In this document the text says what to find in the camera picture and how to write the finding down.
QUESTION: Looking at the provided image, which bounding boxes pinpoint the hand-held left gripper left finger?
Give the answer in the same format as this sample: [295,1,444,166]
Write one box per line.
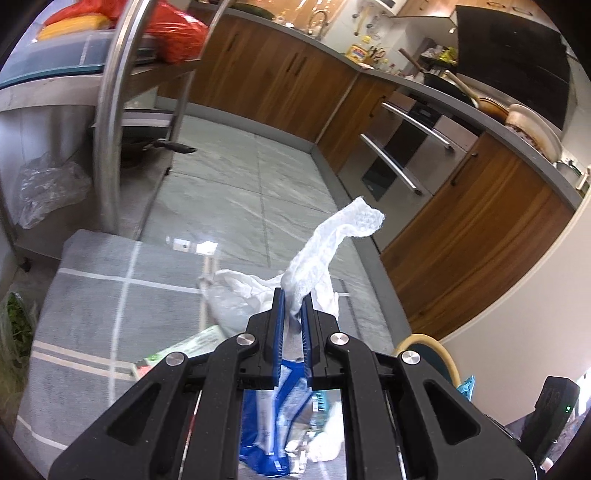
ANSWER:
[48,287,284,480]

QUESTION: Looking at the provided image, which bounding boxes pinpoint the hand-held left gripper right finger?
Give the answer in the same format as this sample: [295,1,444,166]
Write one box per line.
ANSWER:
[300,295,539,480]

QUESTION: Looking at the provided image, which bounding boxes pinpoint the white paper towel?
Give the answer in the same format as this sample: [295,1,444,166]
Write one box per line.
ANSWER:
[281,196,387,320]

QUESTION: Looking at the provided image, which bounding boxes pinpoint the white Coltalin medicine box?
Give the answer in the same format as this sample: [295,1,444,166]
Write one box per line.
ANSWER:
[131,324,227,380]

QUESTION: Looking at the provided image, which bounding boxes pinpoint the yellow-rimmed bin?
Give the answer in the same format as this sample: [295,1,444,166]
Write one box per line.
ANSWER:
[396,335,462,394]

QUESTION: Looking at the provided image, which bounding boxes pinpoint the white plastic bag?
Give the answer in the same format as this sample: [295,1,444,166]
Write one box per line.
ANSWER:
[198,269,341,341]

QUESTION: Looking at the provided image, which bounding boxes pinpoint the blue snack packet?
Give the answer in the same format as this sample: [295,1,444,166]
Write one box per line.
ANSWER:
[239,359,345,478]

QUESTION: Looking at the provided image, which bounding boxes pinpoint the grey striped rug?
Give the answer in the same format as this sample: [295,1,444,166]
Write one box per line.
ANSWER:
[14,229,411,480]

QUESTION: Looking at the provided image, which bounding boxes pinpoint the wooden kitchen cabinets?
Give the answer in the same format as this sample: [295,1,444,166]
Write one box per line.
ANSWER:
[157,4,576,341]

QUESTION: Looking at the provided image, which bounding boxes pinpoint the black pan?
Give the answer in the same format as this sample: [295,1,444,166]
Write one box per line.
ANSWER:
[95,124,198,163]

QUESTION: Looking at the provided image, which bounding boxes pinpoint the built-in steel oven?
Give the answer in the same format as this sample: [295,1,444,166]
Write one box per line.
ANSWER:
[338,89,479,253]

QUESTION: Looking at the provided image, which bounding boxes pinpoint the steel rack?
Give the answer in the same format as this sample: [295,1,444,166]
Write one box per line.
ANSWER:
[0,0,232,259]

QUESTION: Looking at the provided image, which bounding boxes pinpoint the green leafy vegetables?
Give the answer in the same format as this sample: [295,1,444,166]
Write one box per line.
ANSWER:
[0,290,38,385]

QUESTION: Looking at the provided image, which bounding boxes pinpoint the clear plastic bag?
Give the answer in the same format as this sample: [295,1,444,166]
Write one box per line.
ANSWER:
[17,151,92,230]

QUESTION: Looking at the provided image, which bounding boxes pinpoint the grey countertop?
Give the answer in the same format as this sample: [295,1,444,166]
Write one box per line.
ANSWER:
[189,1,584,212]

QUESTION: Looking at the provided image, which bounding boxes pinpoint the white pot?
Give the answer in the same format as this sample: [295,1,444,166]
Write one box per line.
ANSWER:
[504,104,563,163]

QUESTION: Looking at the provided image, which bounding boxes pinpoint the dark wok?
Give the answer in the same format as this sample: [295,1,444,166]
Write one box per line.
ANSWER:
[421,69,481,110]

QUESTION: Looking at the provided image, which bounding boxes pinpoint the steel faucet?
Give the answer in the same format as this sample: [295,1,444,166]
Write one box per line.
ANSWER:
[308,10,330,38]

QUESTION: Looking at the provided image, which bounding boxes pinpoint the red plastic bag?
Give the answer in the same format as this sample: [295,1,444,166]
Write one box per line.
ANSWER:
[46,0,209,64]

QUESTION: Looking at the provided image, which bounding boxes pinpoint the grey plastic container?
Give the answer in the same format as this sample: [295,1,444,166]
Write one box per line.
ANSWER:
[0,33,158,89]

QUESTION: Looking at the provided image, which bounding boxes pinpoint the yellow packet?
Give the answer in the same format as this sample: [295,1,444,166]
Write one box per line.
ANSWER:
[37,13,112,41]

